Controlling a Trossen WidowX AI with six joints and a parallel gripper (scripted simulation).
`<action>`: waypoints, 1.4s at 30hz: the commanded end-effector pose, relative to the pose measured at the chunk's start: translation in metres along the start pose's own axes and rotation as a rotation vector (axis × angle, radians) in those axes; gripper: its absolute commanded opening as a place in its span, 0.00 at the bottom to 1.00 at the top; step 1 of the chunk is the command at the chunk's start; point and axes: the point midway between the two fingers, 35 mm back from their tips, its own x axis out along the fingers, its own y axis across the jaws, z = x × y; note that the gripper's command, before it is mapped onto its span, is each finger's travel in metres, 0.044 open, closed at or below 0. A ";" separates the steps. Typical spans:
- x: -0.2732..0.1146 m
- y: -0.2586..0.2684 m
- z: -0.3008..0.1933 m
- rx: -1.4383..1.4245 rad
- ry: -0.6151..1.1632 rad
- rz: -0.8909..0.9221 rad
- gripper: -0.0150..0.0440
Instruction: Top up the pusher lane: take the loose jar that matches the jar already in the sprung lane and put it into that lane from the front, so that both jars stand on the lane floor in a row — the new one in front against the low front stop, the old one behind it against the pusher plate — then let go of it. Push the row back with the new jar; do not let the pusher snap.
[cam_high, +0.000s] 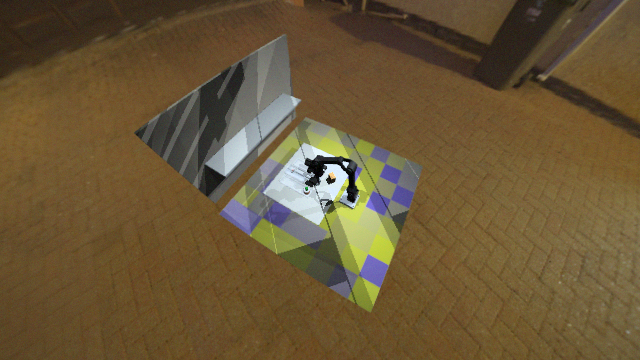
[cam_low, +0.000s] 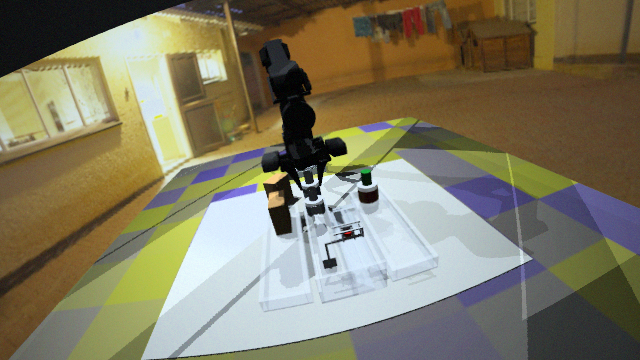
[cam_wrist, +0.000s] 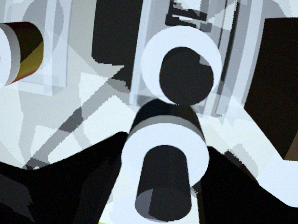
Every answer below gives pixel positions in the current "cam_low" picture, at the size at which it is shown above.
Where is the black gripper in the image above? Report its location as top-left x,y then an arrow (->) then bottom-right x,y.
261,127 -> 348,191

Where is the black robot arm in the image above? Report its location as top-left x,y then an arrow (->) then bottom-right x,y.
259,39 -> 326,171

